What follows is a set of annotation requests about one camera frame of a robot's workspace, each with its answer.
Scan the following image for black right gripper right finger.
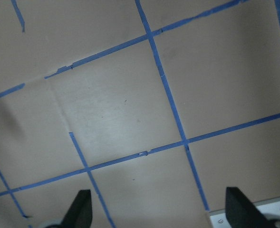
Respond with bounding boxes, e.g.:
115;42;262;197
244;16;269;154
225;187;273;228

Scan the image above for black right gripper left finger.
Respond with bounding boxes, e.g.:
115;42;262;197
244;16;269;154
61;190;93;228

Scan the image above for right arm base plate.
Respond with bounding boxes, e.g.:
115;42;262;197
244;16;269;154
208;197;280;228

